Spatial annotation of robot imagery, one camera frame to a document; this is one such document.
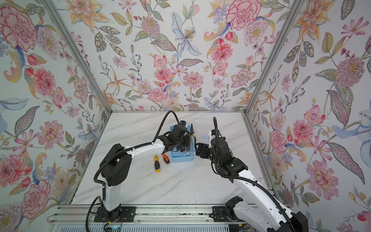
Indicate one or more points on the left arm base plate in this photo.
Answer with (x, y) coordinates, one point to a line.
(120, 214)

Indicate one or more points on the aluminium mounting rail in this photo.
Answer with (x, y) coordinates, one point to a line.
(147, 214)

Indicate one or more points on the yellow handle pliers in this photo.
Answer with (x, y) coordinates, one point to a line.
(192, 132)

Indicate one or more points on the orange black screwdriver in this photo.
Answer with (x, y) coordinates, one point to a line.
(165, 158)

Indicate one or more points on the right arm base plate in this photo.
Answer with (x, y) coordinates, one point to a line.
(224, 214)

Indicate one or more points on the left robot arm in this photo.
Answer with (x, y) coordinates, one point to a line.
(114, 168)

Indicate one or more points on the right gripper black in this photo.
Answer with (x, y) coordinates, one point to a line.
(204, 147)

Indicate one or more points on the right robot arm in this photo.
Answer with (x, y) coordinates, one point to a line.
(270, 215)

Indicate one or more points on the blue transparent plastic toolbox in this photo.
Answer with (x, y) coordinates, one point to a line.
(190, 148)

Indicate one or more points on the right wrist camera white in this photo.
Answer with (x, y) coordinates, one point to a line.
(212, 135)

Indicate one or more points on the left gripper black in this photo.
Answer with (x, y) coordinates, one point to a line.
(187, 137)

